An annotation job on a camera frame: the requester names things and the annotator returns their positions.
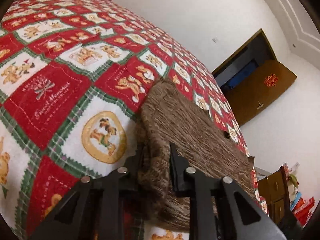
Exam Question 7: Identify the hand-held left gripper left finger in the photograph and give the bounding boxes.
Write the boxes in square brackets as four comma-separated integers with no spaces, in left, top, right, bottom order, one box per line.
[31,152,145,240]

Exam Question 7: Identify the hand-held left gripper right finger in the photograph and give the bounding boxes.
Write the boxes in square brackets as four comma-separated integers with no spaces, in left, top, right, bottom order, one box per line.
[169,143,288,240]

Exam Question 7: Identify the brown knitted sun-pattern sweater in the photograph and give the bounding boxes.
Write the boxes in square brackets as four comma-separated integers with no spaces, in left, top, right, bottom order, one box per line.
[135,77,258,233]

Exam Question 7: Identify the wooden dresser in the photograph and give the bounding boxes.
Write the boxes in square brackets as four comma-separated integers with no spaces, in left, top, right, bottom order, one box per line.
[257,164,298,228]

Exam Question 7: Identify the brown wooden door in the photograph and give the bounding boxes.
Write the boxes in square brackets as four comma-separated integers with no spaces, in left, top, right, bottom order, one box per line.
[224,59,298,127]

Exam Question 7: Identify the green cloth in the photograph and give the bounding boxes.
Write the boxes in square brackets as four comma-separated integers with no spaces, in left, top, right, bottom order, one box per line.
[287,174,300,188]

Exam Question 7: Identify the red bear-print bed sheet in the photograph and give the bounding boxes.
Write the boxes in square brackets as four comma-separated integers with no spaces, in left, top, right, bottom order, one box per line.
[0,0,270,240]

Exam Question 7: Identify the red paper door decoration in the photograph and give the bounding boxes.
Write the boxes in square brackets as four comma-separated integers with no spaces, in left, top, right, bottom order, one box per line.
[263,73,277,88]

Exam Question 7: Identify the red gift bags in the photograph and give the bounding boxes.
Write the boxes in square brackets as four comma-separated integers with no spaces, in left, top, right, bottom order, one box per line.
[292,192,316,224]

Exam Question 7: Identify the dark wooden door frame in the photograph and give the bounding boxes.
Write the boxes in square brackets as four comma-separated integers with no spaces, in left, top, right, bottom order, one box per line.
[211,28,278,90]

